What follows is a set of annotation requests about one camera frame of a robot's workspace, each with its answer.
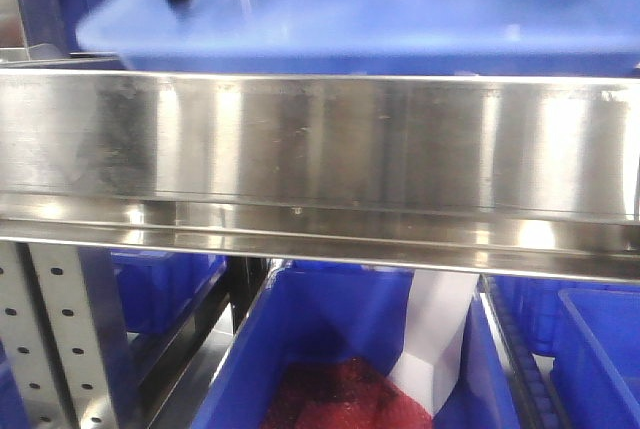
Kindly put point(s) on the blue storage bin centre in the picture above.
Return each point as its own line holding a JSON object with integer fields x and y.
{"x": 328, "y": 313}

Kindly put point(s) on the blue plastic tray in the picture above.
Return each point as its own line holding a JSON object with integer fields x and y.
{"x": 375, "y": 37}

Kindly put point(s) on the red mesh bag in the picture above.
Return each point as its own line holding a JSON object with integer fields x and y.
{"x": 348, "y": 394}

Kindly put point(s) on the stainless steel shelf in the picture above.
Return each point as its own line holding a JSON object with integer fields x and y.
{"x": 527, "y": 176}

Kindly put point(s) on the blue storage bin left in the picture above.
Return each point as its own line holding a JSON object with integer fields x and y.
{"x": 155, "y": 287}

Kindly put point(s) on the blue storage bin right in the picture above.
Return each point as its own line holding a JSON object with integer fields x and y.
{"x": 591, "y": 332}

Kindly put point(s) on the blue storage bin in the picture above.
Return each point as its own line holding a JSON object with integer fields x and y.
{"x": 155, "y": 287}
{"x": 591, "y": 332}
{"x": 328, "y": 313}

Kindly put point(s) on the perforated grey shelf upright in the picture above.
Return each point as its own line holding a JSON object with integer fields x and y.
{"x": 63, "y": 330}

